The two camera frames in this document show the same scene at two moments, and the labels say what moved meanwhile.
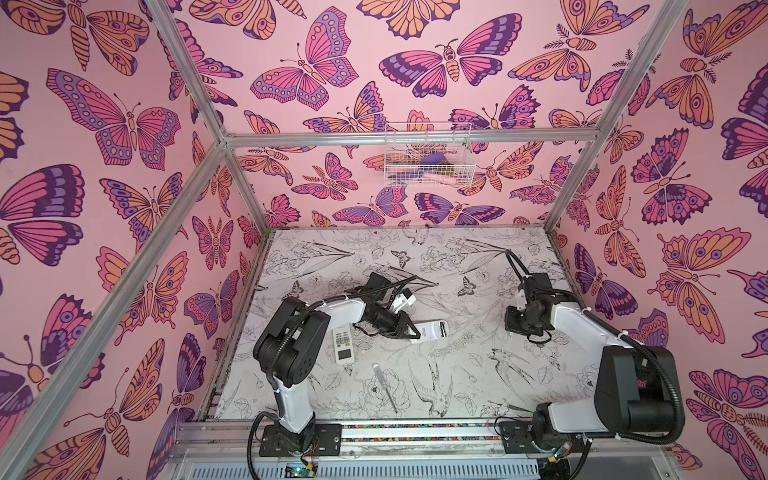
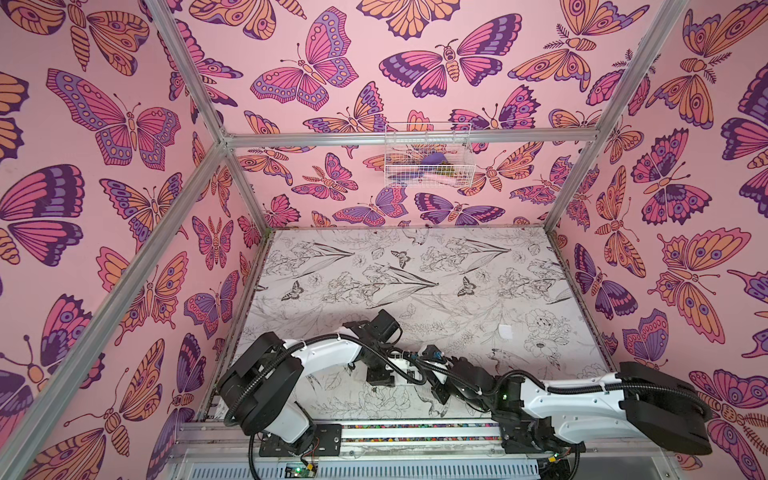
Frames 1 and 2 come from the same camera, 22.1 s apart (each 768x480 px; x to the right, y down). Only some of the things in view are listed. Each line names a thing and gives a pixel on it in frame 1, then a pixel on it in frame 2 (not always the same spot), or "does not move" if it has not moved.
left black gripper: x=398 y=331 → x=379 y=379
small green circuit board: x=296 y=470 does not move
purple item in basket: x=434 y=158 does not move
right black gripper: x=519 y=321 → x=437 y=387
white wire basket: x=428 y=155 does not move
